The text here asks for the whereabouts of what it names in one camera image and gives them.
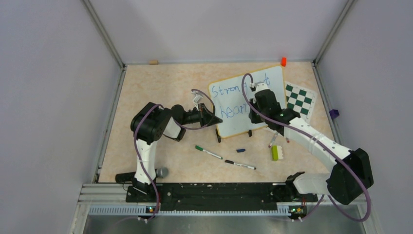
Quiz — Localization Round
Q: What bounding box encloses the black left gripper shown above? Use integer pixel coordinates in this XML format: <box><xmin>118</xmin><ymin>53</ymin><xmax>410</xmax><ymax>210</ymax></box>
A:
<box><xmin>180</xmin><ymin>103</ymin><xmax>223</xmax><ymax>128</ymax></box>

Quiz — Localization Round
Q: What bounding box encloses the yellow framed whiteboard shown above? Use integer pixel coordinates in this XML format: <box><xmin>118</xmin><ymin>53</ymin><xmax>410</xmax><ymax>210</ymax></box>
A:
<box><xmin>208</xmin><ymin>65</ymin><xmax>286</xmax><ymax>138</ymax></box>

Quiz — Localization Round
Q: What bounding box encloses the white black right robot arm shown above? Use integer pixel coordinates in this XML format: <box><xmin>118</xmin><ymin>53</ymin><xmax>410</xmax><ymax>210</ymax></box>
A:
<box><xmin>249</xmin><ymin>88</ymin><xmax>374</xmax><ymax>205</ymax></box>

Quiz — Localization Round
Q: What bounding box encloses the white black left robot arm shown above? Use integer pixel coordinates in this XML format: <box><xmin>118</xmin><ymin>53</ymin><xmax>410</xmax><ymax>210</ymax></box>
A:
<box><xmin>131</xmin><ymin>102</ymin><xmax>223</xmax><ymax>202</ymax></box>

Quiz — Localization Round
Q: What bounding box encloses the black whiteboard foot clip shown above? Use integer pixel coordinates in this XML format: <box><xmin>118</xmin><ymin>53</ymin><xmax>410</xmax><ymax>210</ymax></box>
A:
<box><xmin>215</xmin><ymin>128</ymin><xmax>222</xmax><ymax>143</ymax></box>

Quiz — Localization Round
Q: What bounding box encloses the green capped marker pen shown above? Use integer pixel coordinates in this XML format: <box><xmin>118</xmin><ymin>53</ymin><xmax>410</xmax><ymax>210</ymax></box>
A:
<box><xmin>195</xmin><ymin>145</ymin><xmax>224</xmax><ymax>160</ymax></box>

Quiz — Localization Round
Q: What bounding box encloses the purple capped marker pen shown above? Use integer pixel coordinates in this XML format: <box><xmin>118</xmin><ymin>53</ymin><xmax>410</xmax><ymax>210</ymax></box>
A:
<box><xmin>268</xmin><ymin>133</ymin><xmax>278</xmax><ymax>148</ymax></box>

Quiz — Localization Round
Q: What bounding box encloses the green white chess mat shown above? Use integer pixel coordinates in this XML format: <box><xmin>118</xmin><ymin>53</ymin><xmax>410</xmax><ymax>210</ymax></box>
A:
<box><xmin>285</xmin><ymin>82</ymin><xmax>318</xmax><ymax>123</ymax></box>

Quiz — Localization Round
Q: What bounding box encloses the black capped marker pen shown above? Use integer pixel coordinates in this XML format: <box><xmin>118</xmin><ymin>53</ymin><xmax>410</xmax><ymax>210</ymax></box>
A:
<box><xmin>225</xmin><ymin>160</ymin><xmax>257</xmax><ymax>170</ymax></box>

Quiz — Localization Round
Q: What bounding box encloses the orange red small block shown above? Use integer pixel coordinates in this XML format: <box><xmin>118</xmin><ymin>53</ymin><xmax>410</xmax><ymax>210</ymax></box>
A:
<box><xmin>281</xmin><ymin>57</ymin><xmax>287</xmax><ymax>67</ymax></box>

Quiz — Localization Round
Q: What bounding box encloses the green white toy brick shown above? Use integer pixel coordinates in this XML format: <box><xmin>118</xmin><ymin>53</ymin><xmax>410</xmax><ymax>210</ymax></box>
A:
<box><xmin>271</xmin><ymin>145</ymin><xmax>283</xmax><ymax>161</ymax></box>

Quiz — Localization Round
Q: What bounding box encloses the purple small object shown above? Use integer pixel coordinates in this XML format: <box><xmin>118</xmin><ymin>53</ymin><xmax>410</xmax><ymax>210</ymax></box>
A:
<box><xmin>329</xmin><ymin>109</ymin><xmax>340</xmax><ymax>119</ymax></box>

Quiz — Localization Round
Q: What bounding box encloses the small wooden block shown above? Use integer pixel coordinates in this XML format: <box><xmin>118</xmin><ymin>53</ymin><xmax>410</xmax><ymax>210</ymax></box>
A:
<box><xmin>149</xmin><ymin>59</ymin><xmax>159</xmax><ymax>65</ymax></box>

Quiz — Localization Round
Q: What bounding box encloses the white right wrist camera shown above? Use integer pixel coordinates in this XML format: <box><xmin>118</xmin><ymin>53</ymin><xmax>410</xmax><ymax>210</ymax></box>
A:
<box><xmin>250</xmin><ymin>82</ymin><xmax>269</xmax><ymax>93</ymax></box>

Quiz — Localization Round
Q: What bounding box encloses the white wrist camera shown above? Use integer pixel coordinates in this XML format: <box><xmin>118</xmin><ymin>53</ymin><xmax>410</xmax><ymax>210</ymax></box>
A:
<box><xmin>191</xmin><ymin>91</ymin><xmax>203</xmax><ymax>107</ymax></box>
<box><xmin>250</xmin><ymin>82</ymin><xmax>269</xmax><ymax>93</ymax></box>

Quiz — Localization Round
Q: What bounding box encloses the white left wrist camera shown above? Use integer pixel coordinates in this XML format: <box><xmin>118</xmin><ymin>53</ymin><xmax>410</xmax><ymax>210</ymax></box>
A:
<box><xmin>191</xmin><ymin>91</ymin><xmax>203</xmax><ymax>107</ymax></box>

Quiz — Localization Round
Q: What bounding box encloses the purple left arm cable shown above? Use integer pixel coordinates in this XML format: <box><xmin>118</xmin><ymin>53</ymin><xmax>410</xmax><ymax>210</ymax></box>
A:
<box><xmin>132</xmin><ymin>88</ymin><xmax>216</xmax><ymax>223</ymax></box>

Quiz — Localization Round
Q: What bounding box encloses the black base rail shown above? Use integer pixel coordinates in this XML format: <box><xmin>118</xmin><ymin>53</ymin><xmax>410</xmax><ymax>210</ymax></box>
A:
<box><xmin>126</xmin><ymin>182</ymin><xmax>318</xmax><ymax>212</ymax></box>

